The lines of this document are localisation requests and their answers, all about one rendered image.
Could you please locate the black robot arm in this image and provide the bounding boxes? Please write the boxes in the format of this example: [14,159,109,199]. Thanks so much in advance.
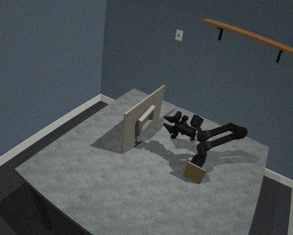
[185,115,248,168]

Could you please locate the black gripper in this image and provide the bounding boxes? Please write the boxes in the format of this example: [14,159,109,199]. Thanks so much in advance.
[163,111,188,139]

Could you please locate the grey rectangular picture frame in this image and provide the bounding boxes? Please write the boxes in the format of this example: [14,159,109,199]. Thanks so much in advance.
[137,105,156,135]

